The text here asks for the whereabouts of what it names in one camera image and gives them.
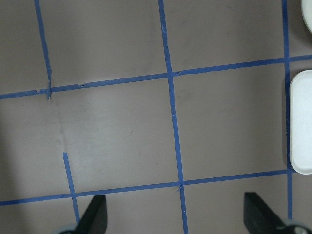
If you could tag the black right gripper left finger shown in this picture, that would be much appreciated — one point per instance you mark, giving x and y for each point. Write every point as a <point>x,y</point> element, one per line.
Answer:
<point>94,219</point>

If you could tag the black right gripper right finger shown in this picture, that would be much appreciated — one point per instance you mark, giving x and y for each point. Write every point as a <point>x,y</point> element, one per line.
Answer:
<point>259,218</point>

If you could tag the cream round plate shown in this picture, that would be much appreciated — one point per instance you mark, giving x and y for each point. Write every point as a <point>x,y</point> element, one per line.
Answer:
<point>306,9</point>

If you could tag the cream rectangular tray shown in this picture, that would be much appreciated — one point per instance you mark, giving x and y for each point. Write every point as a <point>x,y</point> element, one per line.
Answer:
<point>301,122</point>

